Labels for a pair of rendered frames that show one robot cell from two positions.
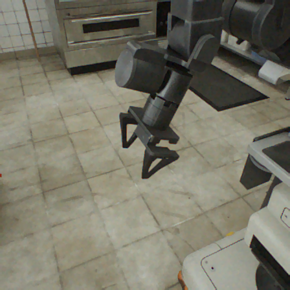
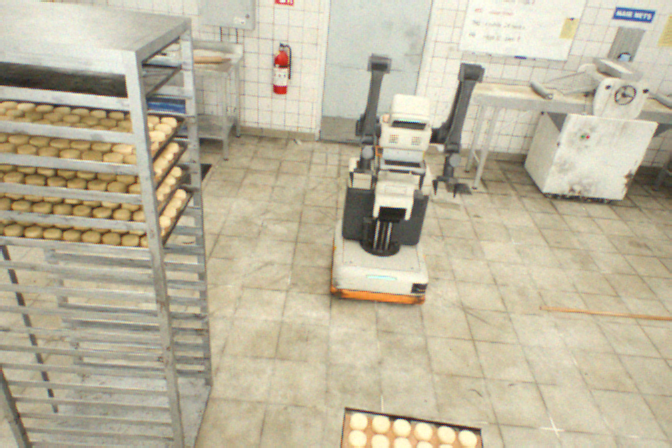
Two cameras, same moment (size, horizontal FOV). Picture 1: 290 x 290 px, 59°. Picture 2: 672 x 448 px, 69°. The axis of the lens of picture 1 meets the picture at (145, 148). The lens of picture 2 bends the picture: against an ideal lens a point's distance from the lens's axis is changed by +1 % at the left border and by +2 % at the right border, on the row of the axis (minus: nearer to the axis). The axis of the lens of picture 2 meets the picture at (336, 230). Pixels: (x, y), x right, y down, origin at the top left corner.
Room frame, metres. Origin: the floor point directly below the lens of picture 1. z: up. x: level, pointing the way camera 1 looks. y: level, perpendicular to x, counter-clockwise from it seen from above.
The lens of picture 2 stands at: (-0.39, 2.11, 2.11)
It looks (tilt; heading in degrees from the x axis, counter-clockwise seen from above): 32 degrees down; 293
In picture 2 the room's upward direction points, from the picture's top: 6 degrees clockwise
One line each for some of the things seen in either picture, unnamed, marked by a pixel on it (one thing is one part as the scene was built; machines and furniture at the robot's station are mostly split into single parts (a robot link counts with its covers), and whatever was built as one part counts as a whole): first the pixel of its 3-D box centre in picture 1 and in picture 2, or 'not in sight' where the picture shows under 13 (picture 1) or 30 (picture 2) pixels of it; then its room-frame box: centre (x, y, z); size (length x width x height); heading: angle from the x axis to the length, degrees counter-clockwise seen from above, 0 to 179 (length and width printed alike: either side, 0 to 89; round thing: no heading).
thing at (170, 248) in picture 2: not in sight; (120, 243); (0.99, 1.02, 0.96); 0.64 x 0.03 x 0.03; 26
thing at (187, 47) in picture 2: not in sight; (200, 244); (0.72, 0.86, 0.97); 0.03 x 0.03 x 1.70; 26
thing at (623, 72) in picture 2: not in sight; (615, 68); (-0.72, -3.12, 1.23); 0.58 x 0.19 x 0.07; 115
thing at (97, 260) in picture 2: not in sight; (123, 262); (0.99, 1.02, 0.87); 0.64 x 0.03 x 0.03; 26
